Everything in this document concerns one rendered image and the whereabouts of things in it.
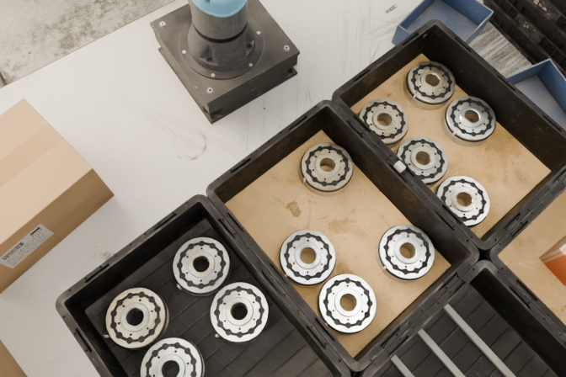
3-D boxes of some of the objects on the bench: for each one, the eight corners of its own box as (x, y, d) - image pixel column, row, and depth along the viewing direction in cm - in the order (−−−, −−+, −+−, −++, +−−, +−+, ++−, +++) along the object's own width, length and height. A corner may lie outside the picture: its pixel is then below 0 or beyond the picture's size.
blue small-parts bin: (486, 95, 127) (498, 80, 121) (536, 73, 130) (549, 57, 124) (534, 163, 121) (549, 151, 114) (585, 140, 123) (603, 126, 117)
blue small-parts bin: (436, -3, 138) (445, -22, 132) (483, 29, 135) (493, 11, 128) (390, 42, 132) (397, 24, 126) (438, 76, 129) (447, 61, 122)
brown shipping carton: (-2, 295, 106) (-45, 281, 91) (-62, 222, 111) (-113, 198, 96) (114, 195, 114) (93, 167, 100) (53, 132, 120) (24, 97, 105)
